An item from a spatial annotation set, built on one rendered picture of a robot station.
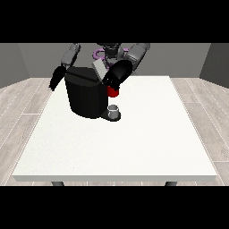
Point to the black coffee machine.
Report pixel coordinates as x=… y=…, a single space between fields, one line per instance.
x=85 y=95

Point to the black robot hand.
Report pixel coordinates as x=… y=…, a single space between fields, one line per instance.
x=119 y=73
x=56 y=76

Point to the small grey cup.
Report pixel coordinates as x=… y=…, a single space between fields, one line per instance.
x=113 y=111

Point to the pale grey machine lid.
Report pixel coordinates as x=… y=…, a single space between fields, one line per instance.
x=100 y=70

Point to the dark table leg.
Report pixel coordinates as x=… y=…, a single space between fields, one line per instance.
x=57 y=183
x=171 y=183

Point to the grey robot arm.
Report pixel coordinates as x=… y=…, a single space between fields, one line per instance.
x=70 y=55
x=136 y=55

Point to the red pod holder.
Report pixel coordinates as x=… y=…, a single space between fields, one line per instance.
x=112 y=91

